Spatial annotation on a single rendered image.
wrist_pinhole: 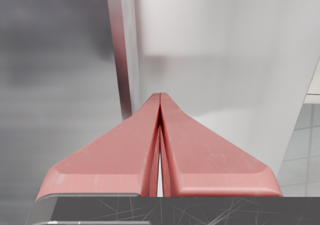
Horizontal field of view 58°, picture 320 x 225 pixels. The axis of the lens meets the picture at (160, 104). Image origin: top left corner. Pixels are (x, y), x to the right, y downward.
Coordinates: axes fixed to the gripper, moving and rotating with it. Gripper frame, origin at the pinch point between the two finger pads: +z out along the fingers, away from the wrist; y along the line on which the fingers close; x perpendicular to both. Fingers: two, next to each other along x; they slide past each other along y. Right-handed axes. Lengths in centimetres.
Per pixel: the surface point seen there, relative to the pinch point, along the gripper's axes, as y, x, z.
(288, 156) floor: -63, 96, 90
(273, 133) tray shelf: -6.3, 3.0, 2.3
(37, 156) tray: 7.2, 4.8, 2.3
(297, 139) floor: -65, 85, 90
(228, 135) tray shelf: -3.9, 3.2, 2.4
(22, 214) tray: 9.8, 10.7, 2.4
